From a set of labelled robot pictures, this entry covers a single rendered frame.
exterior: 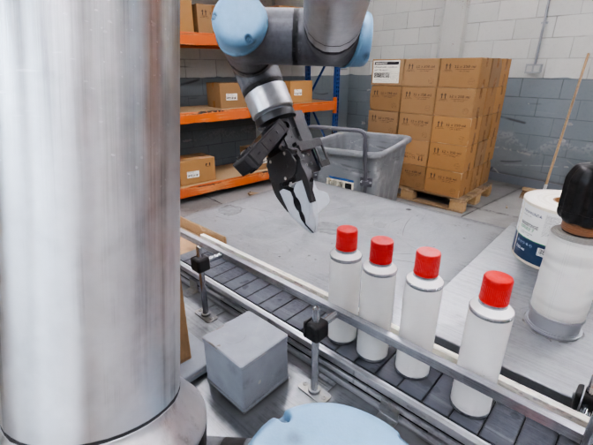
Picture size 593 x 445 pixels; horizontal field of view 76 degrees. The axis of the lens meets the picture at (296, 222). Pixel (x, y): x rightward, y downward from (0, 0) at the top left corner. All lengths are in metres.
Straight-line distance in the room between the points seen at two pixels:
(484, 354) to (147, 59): 0.49
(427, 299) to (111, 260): 0.45
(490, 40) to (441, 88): 1.59
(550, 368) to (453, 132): 3.29
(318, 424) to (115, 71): 0.21
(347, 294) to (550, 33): 4.73
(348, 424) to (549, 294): 0.58
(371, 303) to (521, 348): 0.29
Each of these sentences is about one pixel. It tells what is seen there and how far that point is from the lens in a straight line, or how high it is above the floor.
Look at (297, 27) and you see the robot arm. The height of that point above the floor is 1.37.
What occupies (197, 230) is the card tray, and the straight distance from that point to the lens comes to 1.21.
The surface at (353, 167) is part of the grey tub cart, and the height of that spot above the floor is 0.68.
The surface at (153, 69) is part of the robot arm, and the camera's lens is 0.19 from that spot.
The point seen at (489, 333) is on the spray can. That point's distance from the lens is 0.53.
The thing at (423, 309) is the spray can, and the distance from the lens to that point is 0.56.
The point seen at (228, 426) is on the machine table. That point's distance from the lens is 0.64.
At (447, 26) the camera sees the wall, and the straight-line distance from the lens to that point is 5.60.
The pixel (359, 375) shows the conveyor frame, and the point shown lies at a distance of 0.64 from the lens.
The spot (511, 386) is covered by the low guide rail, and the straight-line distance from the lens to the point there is 0.64.
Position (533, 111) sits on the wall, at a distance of 5.18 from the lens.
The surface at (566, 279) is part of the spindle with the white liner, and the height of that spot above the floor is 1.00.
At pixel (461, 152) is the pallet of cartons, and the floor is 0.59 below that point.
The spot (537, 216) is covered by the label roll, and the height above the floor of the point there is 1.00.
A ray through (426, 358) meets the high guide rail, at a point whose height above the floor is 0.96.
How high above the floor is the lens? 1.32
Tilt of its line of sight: 22 degrees down
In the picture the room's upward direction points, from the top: straight up
